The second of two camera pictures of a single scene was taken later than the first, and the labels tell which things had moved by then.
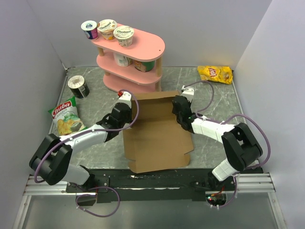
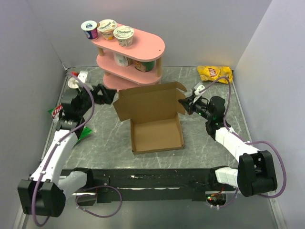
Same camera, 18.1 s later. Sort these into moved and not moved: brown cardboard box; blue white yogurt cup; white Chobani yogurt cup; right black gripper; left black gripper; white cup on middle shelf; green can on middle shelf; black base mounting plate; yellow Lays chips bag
Moved: right black gripper; left black gripper; brown cardboard box
Not moved: black base mounting plate; white Chobani yogurt cup; white cup on middle shelf; blue white yogurt cup; green can on middle shelf; yellow Lays chips bag
